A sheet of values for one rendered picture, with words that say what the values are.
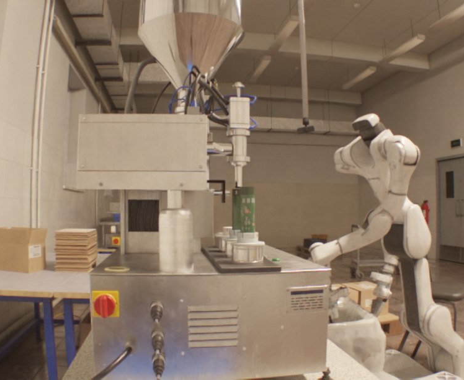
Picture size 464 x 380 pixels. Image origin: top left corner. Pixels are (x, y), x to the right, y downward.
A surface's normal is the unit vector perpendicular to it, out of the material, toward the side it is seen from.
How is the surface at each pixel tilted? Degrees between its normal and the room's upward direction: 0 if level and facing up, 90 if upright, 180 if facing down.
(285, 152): 90
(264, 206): 90
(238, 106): 90
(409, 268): 101
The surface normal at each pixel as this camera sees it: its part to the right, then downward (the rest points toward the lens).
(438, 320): 0.33, -0.04
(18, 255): -0.17, -0.04
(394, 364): 0.31, -0.32
